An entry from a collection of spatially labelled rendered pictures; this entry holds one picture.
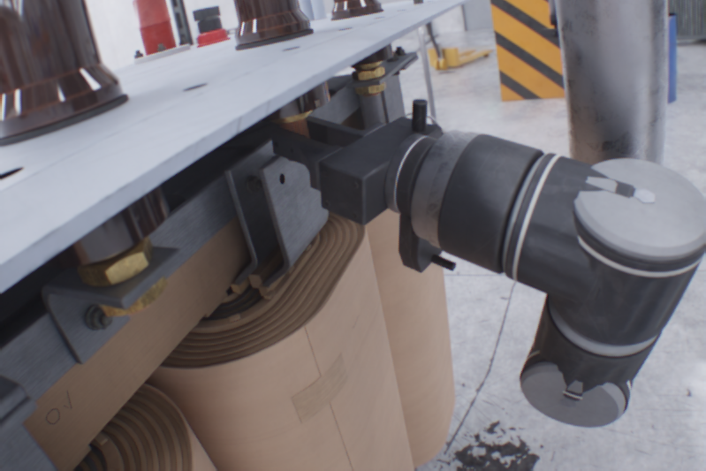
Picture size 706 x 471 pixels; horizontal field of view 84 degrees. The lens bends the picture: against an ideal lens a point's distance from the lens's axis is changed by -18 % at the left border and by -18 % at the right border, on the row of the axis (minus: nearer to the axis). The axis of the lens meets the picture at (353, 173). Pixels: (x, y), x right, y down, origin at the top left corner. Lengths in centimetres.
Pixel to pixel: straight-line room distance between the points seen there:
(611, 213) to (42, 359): 41
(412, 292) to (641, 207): 71
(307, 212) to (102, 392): 31
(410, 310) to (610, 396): 63
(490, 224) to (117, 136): 26
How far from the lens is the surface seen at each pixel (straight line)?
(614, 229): 32
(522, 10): 531
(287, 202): 53
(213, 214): 50
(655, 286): 34
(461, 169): 36
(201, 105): 20
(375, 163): 40
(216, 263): 58
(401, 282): 95
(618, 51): 42
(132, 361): 50
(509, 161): 36
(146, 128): 18
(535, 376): 46
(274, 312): 56
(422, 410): 123
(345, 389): 63
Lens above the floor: 139
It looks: 21 degrees down
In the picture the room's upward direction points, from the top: 11 degrees counter-clockwise
